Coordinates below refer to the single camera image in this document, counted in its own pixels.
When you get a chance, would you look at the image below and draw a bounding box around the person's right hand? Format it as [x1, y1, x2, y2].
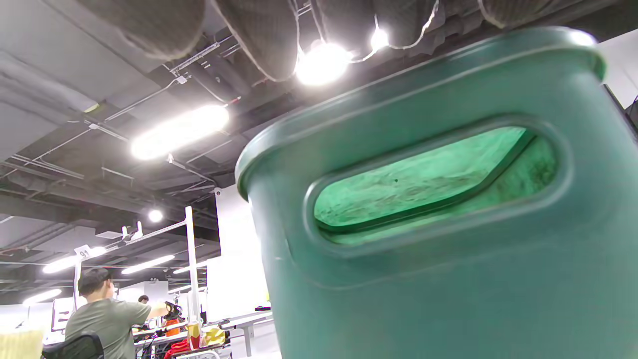
[75, 0, 615, 83]

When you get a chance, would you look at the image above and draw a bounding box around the long ceiling tube light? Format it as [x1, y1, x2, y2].
[131, 104, 230, 161]

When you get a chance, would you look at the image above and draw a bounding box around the green plastic storage bin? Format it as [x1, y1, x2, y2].
[235, 26, 638, 359]

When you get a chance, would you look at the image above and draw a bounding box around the black mesh chair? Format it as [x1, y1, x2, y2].
[42, 333, 105, 359]

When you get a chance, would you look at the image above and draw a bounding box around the white metal frame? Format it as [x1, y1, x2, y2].
[74, 206, 201, 325]

